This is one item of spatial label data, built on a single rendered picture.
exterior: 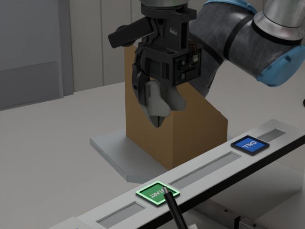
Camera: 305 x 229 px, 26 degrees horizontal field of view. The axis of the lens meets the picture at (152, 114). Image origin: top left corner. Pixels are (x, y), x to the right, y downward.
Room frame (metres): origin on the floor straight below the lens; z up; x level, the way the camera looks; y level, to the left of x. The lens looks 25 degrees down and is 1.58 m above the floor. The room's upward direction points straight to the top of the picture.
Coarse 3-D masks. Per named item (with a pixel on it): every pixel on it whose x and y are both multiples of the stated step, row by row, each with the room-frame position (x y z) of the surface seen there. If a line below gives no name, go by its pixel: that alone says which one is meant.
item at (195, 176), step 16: (256, 128) 1.25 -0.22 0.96; (272, 128) 1.25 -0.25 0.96; (288, 128) 1.25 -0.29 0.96; (224, 144) 1.18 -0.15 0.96; (272, 144) 1.18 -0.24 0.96; (192, 160) 1.11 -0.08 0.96; (208, 160) 1.11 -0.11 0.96; (224, 160) 1.12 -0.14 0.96; (240, 160) 1.11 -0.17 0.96; (256, 160) 1.11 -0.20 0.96; (160, 176) 1.05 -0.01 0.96; (176, 176) 1.05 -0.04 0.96; (192, 176) 1.06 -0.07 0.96; (208, 176) 1.05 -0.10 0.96; (224, 176) 1.05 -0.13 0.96; (128, 192) 1.00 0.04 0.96; (192, 192) 1.00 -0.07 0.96; (96, 208) 0.95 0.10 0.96; (112, 208) 0.95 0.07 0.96; (128, 208) 0.95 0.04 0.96; (144, 208) 0.95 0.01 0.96; (160, 208) 0.95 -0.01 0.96; (96, 224) 0.90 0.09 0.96; (112, 224) 0.91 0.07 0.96; (128, 224) 0.90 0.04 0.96
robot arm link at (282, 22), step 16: (272, 0) 1.35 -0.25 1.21; (288, 0) 1.33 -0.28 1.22; (304, 0) 1.33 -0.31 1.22; (256, 16) 1.38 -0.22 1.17; (272, 16) 1.34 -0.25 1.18; (288, 16) 1.33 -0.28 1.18; (304, 16) 1.35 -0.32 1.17; (240, 32) 1.39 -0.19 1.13; (256, 32) 1.35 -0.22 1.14; (272, 32) 1.33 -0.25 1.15; (288, 32) 1.33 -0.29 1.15; (304, 32) 1.37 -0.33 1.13; (240, 48) 1.37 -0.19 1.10; (256, 48) 1.34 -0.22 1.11; (272, 48) 1.33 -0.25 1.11; (288, 48) 1.33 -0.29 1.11; (304, 48) 1.34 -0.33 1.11; (240, 64) 1.38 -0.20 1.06; (256, 64) 1.34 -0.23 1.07; (272, 64) 1.32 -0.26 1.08; (288, 64) 1.32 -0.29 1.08; (272, 80) 1.32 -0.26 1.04
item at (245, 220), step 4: (244, 220) 1.07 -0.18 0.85; (248, 220) 1.07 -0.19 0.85; (240, 224) 1.07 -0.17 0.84; (244, 224) 1.06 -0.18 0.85; (248, 224) 1.06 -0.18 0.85; (252, 224) 1.06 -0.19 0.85; (256, 224) 1.06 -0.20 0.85; (240, 228) 1.07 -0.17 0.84; (244, 228) 1.06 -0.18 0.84; (248, 228) 1.05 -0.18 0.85; (252, 228) 1.05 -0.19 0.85; (256, 228) 1.05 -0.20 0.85; (260, 228) 1.05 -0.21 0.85; (264, 228) 1.05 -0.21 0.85
